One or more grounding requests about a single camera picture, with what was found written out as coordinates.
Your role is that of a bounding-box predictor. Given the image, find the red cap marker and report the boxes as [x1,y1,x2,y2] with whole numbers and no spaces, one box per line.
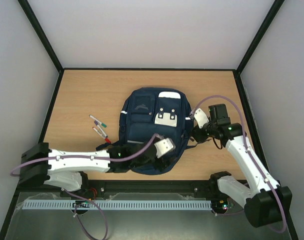
[93,127,111,144]

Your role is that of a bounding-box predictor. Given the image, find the navy blue backpack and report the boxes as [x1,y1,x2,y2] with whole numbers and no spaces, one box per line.
[96,87,194,176]

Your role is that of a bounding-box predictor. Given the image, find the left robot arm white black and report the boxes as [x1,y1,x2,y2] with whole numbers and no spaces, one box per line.
[15,138,175,192]

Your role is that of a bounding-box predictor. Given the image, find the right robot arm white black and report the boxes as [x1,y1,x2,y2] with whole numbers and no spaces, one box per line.
[192,104,292,232]

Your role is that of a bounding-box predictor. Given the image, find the green cap marker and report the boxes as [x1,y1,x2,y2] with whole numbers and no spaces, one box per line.
[89,114,107,128]

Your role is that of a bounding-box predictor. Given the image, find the purple cap marker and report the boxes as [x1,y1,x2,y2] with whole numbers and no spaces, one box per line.
[94,121,108,137]

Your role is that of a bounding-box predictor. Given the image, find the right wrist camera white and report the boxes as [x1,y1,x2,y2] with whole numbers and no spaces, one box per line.
[191,108,209,129]

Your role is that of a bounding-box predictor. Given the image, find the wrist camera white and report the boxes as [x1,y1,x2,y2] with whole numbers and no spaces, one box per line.
[191,108,209,129]
[154,138,175,159]

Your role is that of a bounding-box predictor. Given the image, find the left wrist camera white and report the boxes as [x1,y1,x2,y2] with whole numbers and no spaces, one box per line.
[154,138,175,159]

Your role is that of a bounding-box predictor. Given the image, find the black aluminium frame rail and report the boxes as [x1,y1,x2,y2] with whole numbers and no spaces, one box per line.
[16,178,282,198]

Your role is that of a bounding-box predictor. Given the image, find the light blue cable duct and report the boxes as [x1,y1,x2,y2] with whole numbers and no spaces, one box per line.
[22,199,212,211]

